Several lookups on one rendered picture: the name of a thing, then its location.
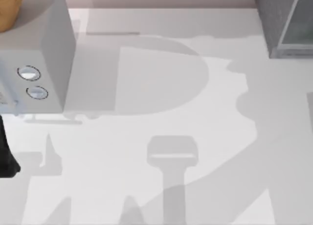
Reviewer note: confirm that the pale microwave oven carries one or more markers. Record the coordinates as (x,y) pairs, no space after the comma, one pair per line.
(49,53)

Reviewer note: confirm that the small microwave knob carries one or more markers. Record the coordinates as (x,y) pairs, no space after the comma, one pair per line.
(37,92)

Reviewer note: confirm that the brown bread loaf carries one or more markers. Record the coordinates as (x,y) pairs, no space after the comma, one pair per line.
(8,7)

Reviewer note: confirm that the large microwave knob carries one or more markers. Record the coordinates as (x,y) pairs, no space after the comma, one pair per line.
(29,73)

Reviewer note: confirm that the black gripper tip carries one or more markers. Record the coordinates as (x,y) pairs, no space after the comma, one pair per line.
(6,159)

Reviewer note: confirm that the grey cabinet with dark inside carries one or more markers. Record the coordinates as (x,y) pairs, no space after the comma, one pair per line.
(274,19)

